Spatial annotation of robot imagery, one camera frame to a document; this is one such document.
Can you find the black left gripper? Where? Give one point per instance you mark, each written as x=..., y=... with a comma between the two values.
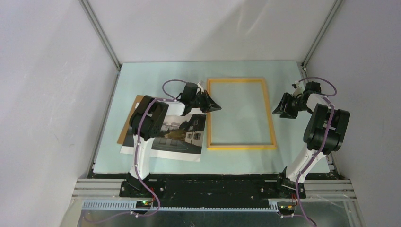
x=210, y=105

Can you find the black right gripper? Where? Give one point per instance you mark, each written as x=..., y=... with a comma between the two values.
x=288, y=113

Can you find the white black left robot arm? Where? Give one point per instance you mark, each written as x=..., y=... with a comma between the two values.
x=147, y=119

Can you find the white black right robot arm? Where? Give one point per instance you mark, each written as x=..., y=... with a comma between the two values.
x=324, y=132

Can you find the mountain landscape photo print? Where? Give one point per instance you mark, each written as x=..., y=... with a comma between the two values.
x=180, y=137

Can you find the brown cardboard backing board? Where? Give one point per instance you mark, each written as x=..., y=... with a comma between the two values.
x=125, y=128

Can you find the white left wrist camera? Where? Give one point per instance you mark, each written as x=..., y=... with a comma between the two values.
x=200, y=84

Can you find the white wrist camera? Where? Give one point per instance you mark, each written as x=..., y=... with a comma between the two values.
x=298, y=89
x=200, y=84

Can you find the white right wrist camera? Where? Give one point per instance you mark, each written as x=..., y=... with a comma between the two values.
x=298, y=89

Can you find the yellow wooden picture frame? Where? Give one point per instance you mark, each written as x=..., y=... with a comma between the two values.
x=245, y=120

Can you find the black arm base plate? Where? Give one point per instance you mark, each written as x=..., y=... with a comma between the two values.
x=214, y=200

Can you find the aluminium front rail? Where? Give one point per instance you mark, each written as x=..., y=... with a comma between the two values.
x=170, y=190

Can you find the aluminium corner post right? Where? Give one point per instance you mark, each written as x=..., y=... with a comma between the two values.
x=321, y=33

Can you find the aluminium corner post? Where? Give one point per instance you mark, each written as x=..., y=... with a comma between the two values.
x=321, y=33
x=93, y=19

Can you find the grey slotted cable duct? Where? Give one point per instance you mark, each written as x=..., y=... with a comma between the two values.
x=136, y=205

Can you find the aluminium corner post left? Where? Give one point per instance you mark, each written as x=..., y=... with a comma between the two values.
x=93, y=19

